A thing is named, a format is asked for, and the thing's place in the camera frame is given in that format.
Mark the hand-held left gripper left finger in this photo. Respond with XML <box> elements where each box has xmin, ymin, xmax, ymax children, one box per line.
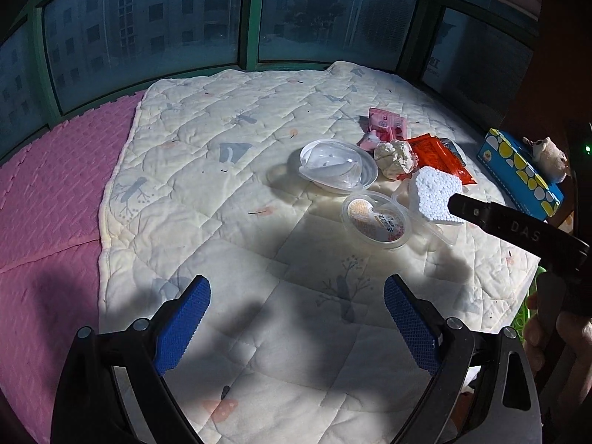
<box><xmin>51</xmin><ymin>275</ymin><xmax>212</xmax><ymax>444</ymax></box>

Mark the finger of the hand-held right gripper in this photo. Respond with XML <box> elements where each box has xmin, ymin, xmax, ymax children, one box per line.
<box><xmin>448</xmin><ymin>193</ymin><xmax>590</xmax><ymax>273</ymax></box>

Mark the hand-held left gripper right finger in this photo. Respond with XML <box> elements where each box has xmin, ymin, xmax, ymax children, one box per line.
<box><xmin>384</xmin><ymin>274</ymin><xmax>542</xmax><ymax>444</ymax></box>

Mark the green plastic basket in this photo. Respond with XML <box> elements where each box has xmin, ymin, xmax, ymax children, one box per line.
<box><xmin>512</xmin><ymin>263</ymin><xmax>543</xmax><ymax>336</ymax></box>

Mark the white foam block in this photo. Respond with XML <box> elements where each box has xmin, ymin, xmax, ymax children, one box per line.
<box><xmin>409</xmin><ymin>166</ymin><xmax>465</xmax><ymax>227</ymax></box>

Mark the white paper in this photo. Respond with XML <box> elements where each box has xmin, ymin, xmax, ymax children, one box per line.
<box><xmin>374</xmin><ymin>141</ymin><xmax>418</xmax><ymax>181</ymax></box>

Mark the person's right hand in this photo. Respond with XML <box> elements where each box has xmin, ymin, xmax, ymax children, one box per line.
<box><xmin>524</xmin><ymin>292</ymin><xmax>592</xmax><ymax>371</ymax></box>

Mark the small plush toy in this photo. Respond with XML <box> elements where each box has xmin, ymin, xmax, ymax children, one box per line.
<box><xmin>522</xmin><ymin>136</ymin><xmax>571</xmax><ymax>184</ymax></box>

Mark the blue spotted tissue box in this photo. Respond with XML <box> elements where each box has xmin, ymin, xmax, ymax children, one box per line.
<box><xmin>476</xmin><ymin>128</ymin><xmax>564</xmax><ymax>221</ymax></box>

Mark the dark foil wrapper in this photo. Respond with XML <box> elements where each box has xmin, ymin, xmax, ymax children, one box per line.
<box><xmin>438</xmin><ymin>138</ymin><xmax>464</xmax><ymax>168</ymax></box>

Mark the clear cup with orange label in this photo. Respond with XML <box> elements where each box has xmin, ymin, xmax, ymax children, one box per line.
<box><xmin>341</xmin><ymin>193</ymin><xmax>412</xmax><ymax>250</ymax></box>

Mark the cream quilted printed blanket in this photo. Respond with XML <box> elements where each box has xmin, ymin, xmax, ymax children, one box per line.
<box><xmin>98</xmin><ymin>61</ymin><xmax>543</xmax><ymax>444</ymax></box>

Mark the orange red snack packet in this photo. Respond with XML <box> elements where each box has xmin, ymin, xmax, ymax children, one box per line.
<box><xmin>406</xmin><ymin>135</ymin><xmax>477</xmax><ymax>186</ymax></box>

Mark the pink snack wrapper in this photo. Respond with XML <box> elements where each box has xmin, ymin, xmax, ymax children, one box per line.
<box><xmin>367</xmin><ymin>107</ymin><xmax>408</xmax><ymax>142</ymax></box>

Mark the pink foam floor mat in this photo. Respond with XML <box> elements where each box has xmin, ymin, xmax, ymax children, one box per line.
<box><xmin>0</xmin><ymin>90</ymin><xmax>149</xmax><ymax>428</ymax></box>

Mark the small white pink wrapper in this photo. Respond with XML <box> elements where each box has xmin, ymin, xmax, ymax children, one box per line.
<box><xmin>360</xmin><ymin>130</ymin><xmax>384</xmax><ymax>152</ymax></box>

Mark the green framed window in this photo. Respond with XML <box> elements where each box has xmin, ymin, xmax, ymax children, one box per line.
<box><xmin>0</xmin><ymin>0</ymin><xmax>544</xmax><ymax>158</ymax></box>

